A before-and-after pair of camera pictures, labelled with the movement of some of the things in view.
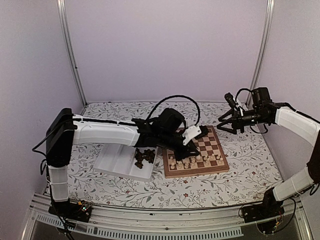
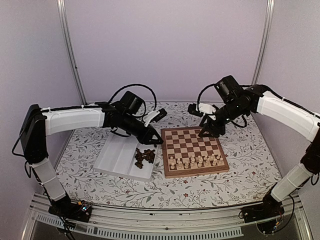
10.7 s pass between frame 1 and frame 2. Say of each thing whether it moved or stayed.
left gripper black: moved
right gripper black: moved
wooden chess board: stayed
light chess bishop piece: stayed
